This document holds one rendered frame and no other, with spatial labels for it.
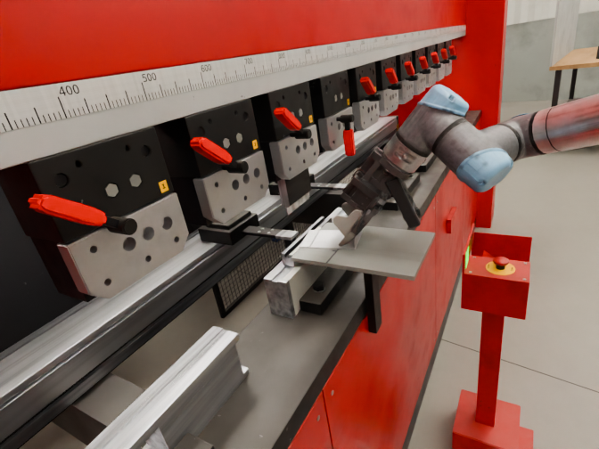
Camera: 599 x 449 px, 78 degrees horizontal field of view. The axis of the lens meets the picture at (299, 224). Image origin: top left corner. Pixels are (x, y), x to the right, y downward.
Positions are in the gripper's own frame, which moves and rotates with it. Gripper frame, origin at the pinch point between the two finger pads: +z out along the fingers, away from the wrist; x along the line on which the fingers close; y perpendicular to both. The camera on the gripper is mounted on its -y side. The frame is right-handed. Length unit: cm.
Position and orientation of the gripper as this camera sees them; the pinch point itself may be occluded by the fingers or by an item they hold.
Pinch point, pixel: (348, 236)
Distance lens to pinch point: 84.3
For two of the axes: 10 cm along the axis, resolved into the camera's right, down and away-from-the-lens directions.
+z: -4.8, 6.8, 5.5
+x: -3.3, 4.4, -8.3
